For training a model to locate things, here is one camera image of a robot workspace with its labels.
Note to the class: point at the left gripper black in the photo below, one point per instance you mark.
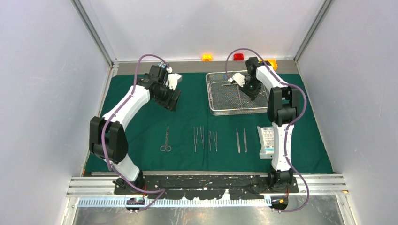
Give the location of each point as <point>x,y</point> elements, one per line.
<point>169,101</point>

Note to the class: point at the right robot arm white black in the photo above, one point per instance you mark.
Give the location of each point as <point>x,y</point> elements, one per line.
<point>283,111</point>

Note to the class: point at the steel scissors blade pair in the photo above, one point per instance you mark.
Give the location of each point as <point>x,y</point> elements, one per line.
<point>166,147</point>

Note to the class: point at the yellow toy block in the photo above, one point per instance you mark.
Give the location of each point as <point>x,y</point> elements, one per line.
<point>273,63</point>

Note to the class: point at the small blue black toy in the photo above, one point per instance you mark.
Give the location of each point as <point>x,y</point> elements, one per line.
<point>162,64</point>

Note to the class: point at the red toy brick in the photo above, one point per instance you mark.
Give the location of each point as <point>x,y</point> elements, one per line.
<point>238,57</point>

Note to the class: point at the aluminium frame rail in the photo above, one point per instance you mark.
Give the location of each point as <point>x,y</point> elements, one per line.
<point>319,184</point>

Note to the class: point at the orange toy brick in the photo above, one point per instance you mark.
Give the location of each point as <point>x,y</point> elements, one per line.
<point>207,57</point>

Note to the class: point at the steel spatula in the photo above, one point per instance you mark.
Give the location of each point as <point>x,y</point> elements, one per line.
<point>202,136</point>

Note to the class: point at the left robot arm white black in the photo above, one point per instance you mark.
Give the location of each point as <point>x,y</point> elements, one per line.
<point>107,139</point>

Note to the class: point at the long steel forceps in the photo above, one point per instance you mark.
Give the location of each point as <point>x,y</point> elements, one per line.
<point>195,137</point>

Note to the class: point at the steel scalpel handle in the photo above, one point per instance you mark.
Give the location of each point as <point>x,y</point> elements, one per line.
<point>245,141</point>
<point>238,141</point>

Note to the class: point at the metal mesh tray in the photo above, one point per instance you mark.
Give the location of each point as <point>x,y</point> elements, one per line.
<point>229,100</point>

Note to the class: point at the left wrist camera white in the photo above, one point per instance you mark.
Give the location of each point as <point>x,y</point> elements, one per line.
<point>173,80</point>

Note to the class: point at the thin steel tweezers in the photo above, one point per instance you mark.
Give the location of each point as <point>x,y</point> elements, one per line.
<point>215,136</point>

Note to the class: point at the white paper packet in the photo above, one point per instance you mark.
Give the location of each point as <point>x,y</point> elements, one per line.
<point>266,136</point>

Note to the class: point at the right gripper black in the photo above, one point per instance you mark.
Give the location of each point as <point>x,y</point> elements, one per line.
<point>252,94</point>

